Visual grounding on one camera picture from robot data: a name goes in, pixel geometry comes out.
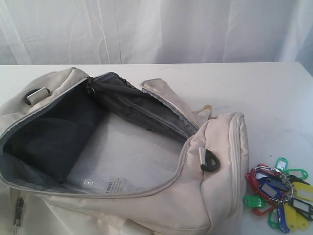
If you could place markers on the metal zipper pull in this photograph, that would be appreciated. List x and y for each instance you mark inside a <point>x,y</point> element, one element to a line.
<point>89,87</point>

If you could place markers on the cream white duffel bag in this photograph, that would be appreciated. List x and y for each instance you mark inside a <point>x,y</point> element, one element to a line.
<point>45,128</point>

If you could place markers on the red key tag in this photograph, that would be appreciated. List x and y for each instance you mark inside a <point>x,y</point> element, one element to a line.
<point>251,177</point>
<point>260,211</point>

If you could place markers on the green key tag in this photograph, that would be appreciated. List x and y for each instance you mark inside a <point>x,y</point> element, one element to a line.
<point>253,201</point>
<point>281,164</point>
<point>273,219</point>

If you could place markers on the blue key tag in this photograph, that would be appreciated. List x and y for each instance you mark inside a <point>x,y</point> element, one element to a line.
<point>269,192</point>
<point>282,220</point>
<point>277,184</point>

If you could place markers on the yellow key tag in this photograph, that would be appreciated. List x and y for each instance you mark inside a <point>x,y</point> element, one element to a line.
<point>303,191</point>
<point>294,220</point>

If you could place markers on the clear plastic bag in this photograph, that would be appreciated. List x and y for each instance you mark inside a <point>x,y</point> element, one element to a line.
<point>124,158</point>

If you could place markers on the white backdrop curtain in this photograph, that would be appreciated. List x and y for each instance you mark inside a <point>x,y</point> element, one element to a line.
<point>155,31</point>

